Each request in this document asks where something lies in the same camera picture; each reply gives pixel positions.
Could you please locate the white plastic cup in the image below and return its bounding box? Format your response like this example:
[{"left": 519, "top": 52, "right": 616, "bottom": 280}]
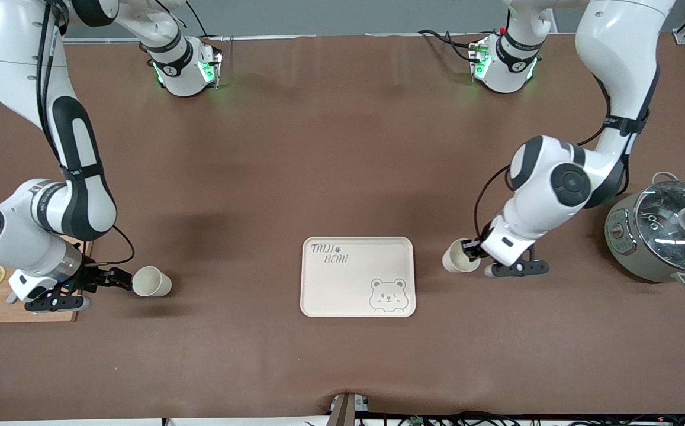
[
  {"left": 132, "top": 266, "right": 172, "bottom": 298},
  {"left": 442, "top": 238, "right": 482, "bottom": 274}
]

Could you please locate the cream tray with bear print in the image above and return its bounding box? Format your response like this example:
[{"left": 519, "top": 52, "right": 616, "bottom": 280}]
[{"left": 300, "top": 236, "right": 417, "bottom": 318}]

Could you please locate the grey-green cooking pot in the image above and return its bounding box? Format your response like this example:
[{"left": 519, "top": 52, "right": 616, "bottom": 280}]
[{"left": 604, "top": 172, "right": 685, "bottom": 289}]

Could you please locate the brown table cover mat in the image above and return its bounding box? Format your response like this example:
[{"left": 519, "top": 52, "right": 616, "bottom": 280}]
[{"left": 0, "top": 33, "right": 685, "bottom": 422}]

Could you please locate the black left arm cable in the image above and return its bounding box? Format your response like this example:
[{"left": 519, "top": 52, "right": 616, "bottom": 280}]
[{"left": 474, "top": 74, "right": 658, "bottom": 237}]

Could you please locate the black left base cable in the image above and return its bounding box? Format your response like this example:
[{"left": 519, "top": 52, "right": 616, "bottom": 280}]
[{"left": 417, "top": 28, "right": 480, "bottom": 63}]

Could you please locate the black base cable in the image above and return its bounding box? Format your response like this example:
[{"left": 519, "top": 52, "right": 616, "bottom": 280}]
[
  {"left": 417, "top": 28, "right": 480, "bottom": 63},
  {"left": 185, "top": 0, "right": 211, "bottom": 38}
]

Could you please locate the black right base cable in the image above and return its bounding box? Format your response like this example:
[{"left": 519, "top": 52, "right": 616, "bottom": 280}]
[{"left": 185, "top": 0, "right": 211, "bottom": 38}]

